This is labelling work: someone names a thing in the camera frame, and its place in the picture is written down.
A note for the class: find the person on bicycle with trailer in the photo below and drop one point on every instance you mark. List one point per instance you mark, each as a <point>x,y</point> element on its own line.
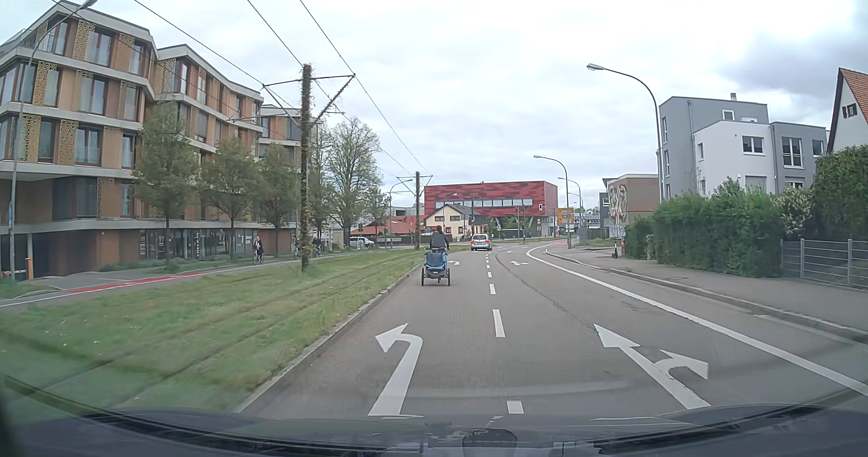
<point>437,262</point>

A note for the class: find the tall green hedge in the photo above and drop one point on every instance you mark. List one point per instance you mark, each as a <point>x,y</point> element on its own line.
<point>841,192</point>

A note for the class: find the ivy-covered catenary pole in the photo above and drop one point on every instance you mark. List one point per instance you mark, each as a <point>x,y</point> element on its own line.
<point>306,165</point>

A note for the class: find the white house with red roof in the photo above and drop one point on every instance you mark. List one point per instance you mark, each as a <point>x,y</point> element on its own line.
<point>851,114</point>

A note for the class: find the red brick building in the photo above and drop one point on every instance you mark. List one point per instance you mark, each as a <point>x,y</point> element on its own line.
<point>495,199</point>

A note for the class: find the grey pavement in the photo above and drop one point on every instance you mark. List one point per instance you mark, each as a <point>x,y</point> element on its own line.
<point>746,287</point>

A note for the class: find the grey and white building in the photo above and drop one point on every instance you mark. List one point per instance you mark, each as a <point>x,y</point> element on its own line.
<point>732,145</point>

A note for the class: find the grey metal fence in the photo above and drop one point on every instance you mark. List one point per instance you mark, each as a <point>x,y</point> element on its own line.
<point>824,262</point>

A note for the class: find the curved lamp post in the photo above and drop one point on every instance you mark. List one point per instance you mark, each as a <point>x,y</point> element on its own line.
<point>578,199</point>
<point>651,104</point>
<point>13,158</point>
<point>566,192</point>

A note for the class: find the grassed tram track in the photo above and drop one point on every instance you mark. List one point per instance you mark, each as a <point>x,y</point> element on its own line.
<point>203,321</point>

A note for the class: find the white car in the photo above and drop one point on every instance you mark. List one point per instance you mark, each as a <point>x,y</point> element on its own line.
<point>361,242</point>

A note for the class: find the row of trees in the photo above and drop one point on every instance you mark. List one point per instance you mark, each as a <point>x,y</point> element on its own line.
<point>230,179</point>

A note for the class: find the road markings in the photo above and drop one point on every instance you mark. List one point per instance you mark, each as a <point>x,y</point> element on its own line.
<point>405,362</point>

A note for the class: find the grey asphalt road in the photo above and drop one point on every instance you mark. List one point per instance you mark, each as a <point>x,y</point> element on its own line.
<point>563,321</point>

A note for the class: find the silver car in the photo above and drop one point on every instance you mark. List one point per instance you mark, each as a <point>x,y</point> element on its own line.
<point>481,242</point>

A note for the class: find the building with mural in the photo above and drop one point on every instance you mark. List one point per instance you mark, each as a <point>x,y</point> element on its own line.
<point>634,199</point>

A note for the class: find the cycle path with red strip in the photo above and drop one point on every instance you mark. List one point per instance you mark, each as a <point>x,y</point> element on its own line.
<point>135,279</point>

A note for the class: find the brown apartment building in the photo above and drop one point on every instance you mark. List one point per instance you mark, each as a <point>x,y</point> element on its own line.
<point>81,145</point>

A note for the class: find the cream house with dark roof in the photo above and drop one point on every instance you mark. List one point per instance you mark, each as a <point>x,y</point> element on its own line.
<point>454,221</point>

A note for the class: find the car's own bonnet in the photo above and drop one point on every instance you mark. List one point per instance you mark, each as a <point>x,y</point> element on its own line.
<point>434,436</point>

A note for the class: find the yellow road sign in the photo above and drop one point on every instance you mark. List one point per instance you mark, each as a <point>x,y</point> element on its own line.
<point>565,215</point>

